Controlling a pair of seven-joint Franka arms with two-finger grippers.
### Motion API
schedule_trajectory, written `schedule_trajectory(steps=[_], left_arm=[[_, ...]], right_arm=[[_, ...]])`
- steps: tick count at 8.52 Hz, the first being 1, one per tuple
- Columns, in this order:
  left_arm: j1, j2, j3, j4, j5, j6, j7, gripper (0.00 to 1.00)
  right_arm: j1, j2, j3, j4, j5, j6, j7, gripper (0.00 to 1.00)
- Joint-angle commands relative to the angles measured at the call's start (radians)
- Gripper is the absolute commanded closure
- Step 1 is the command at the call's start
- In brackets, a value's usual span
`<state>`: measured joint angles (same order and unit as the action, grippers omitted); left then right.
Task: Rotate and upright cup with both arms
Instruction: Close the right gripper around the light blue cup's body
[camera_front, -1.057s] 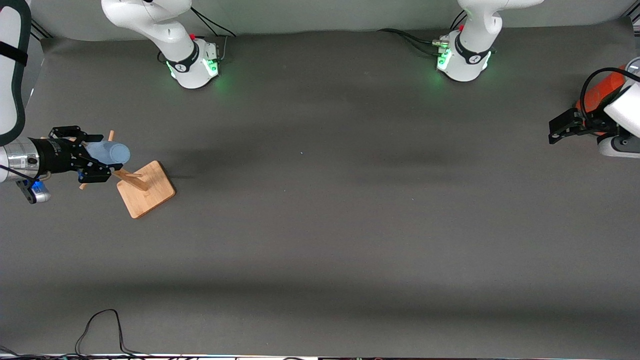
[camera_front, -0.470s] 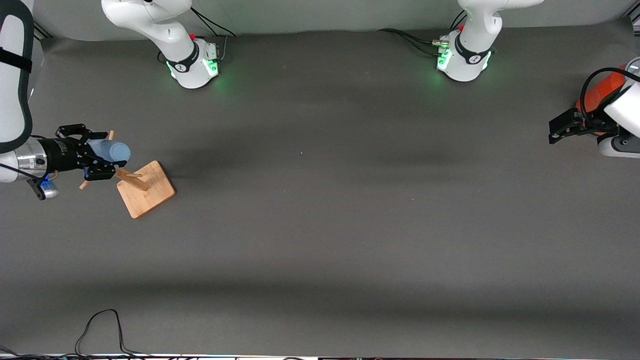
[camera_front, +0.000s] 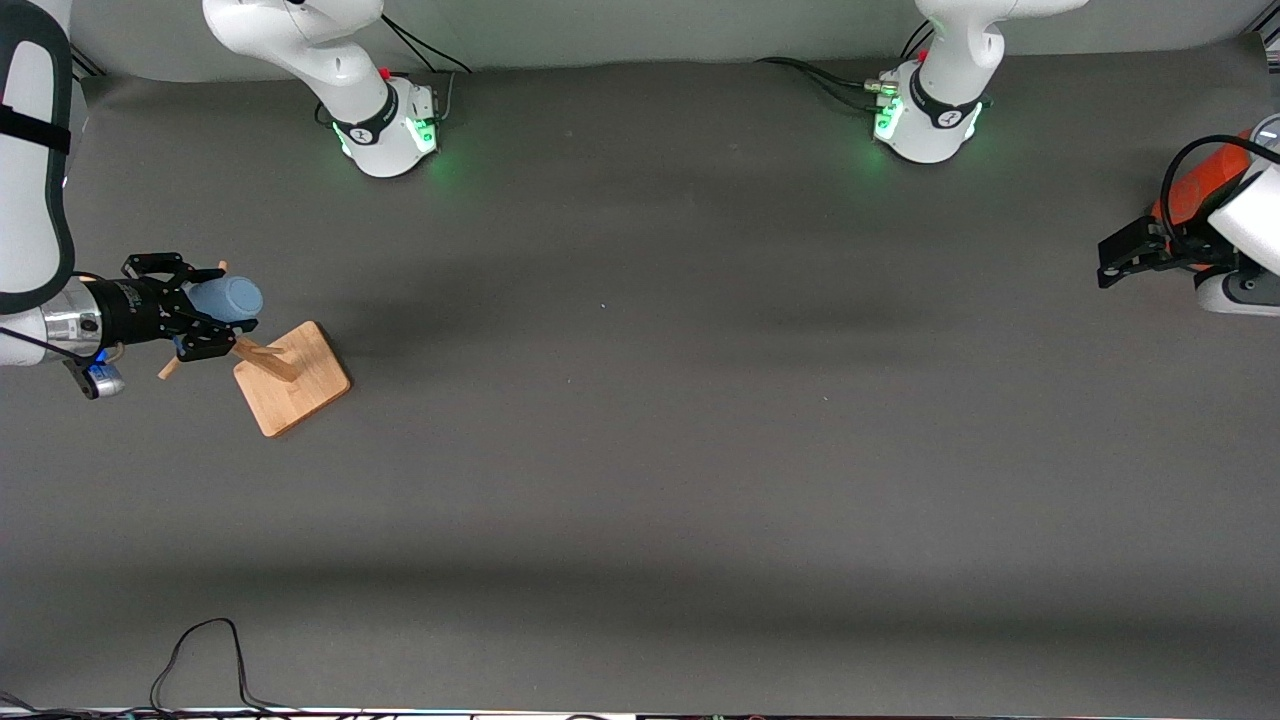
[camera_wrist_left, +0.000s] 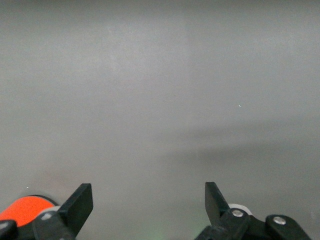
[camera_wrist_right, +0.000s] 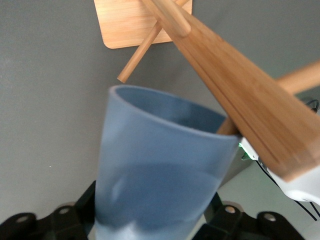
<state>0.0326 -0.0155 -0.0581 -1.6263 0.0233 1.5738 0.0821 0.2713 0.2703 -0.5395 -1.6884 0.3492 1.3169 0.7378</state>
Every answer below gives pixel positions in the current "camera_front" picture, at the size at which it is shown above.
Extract black cable loop on table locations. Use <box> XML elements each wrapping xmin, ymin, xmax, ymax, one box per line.
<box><xmin>149</xmin><ymin>617</ymin><xmax>301</xmax><ymax>717</ymax></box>

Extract black left base cables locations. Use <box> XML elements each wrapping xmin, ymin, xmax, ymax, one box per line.
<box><xmin>754</xmin><ymin>18</ymin><xmax>933</xmax><ymax>117</ymax></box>

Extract orange cylindrical container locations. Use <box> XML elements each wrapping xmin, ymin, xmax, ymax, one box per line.
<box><xmin>1150</xmin><ymin>113</ymin><xmax>1280</xmax><ymax>273</ymax></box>

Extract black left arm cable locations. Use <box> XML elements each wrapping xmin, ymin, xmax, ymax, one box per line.
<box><xmin>1161</xmin><ymin>133</ymin><xmax>1280</xmax><ymax>253</ymax></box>

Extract wooden cup rack stand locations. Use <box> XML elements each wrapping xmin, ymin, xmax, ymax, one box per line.
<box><xmin>157</xmin><ymin>261</ymin><xmax>352</xmax><ymax>439</ymax></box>

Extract black right base cables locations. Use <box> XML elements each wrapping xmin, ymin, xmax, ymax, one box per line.
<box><xmin>377</xmin><ymin>14</ymin><xmax>472</xmax><ymax>127</ymax></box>

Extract light blue cup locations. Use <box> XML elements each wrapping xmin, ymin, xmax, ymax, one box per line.
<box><xmin>183</xmin><ymin>275</ymin><xmax>265</xmax><ymax>324</ymax></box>

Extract black base cables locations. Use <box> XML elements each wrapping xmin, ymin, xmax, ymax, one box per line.
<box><xmin>377</xmin><ymin>14</ymin><xmax>472</xmax><ymax>127</ymax></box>
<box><xmin>754</xmin><ymin>18</ymin><xmax>933</xmax><ymax>117</ymax></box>

